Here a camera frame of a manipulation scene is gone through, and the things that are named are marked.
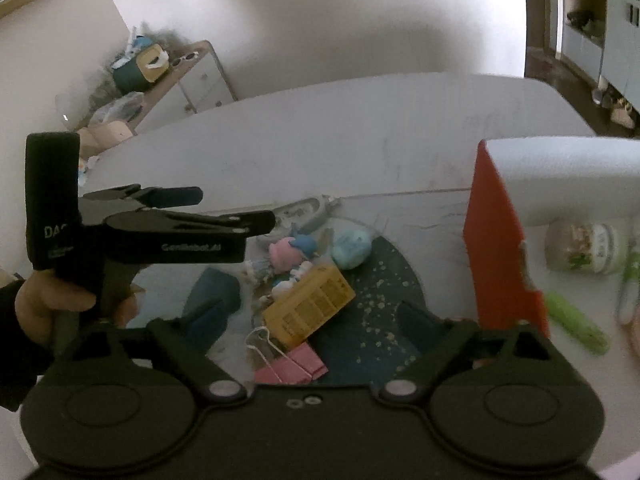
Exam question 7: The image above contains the large white wall cabinet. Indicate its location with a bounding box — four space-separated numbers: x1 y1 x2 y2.
560 0 640 111

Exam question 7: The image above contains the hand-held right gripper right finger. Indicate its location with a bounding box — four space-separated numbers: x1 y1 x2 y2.
380 302 581 403

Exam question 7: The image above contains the person's left forearm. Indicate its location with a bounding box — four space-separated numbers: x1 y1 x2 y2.
0 270 48 413

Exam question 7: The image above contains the pink binder clip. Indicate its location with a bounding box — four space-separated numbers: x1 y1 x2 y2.
245 327 329 386

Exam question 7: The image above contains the light wooden box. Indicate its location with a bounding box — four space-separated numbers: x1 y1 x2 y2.
77 120 137 159

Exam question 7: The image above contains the green highlighter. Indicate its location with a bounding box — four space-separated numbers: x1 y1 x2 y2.
544 291 612 357

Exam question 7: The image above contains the white green tube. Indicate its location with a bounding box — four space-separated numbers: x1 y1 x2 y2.
615 255 640 323

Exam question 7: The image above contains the dark wooden door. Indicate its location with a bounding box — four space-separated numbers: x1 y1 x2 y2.
522 0 567 79

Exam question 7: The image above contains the yellow box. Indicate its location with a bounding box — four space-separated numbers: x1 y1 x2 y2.
261 262 357 351

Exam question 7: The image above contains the pink toy figure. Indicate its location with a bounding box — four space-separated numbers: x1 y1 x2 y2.
268 234 319 271

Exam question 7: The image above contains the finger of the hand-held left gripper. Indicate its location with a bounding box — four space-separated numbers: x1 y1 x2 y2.
82 184 204 213
104 209 277 242

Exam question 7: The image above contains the red cardboard box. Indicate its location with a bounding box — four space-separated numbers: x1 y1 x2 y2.
462 137 640 461

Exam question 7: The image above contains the white toy figure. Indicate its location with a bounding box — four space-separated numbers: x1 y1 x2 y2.
272 262 314 297

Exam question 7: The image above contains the light blue toy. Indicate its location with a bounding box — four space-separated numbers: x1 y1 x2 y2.
331 230 374 271

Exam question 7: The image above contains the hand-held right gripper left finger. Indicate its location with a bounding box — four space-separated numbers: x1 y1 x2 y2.
65 297 248 403

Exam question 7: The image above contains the low white side cabinet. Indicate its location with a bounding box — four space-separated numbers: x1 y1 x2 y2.
132 40 239 136

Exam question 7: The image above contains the clear plastic bag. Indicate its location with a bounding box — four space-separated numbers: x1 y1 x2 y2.
87 91 147 126

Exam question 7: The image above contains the green lidded jar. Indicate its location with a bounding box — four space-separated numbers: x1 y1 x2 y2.
544 220 632 277

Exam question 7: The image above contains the dark speckled round plate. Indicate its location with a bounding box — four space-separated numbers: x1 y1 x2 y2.
182 195 475 390

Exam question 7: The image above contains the teal tissue box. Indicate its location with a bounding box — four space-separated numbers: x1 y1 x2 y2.
111 35 171 96

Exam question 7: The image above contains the row of shoes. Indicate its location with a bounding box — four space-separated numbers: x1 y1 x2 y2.
592 85 640 129

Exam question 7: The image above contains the person's left hand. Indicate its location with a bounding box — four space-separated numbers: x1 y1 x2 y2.
14 275 140 346

